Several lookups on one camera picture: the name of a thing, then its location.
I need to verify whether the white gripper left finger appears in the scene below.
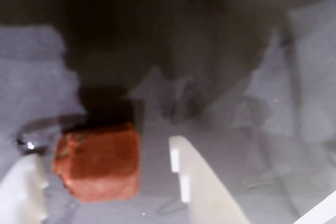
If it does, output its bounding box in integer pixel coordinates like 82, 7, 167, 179
0, 153, 50, 224

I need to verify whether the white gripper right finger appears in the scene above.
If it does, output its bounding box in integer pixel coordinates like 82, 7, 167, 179
169, 135, 250, 224

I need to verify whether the red cube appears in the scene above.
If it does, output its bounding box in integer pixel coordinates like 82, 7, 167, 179
51, 121, 141, 204

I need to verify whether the white table edge strip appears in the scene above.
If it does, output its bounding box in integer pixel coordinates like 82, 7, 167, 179
293, 190, 336, 224

